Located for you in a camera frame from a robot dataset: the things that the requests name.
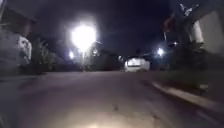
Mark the white car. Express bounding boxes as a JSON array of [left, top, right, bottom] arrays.
[[124, 57, 152, 73]]

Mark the bright street lamp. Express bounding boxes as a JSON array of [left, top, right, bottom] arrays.
[[70, 23, 98, 72]]

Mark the pale concrete road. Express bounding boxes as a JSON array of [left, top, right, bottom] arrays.
[[0, 70, 224, 128]]

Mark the small street lamp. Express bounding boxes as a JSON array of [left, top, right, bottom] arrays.
[[156, 47, 166, 69]]

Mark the row of bushes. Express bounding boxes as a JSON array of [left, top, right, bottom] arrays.
[[29, 38, 124, 73]]

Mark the pale kerb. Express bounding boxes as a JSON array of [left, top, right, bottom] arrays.
[[150, 80, 224, 114]]

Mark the building with pale wall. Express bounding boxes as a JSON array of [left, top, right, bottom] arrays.
[[163, 0, 224, 73]]

